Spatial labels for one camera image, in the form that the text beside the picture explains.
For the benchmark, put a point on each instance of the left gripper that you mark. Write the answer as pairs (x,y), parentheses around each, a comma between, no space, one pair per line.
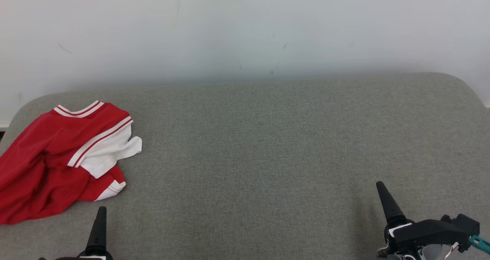
(95,257)

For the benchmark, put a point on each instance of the red jersey with striped trim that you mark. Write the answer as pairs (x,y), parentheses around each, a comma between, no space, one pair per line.
(92,118)

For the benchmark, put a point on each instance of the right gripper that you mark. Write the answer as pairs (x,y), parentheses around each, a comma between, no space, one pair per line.
(398,244)

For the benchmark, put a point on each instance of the grey fabric sofa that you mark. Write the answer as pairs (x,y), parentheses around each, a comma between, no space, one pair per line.
(249,156)

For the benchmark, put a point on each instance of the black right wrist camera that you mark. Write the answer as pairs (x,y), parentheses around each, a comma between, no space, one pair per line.
(463,225)

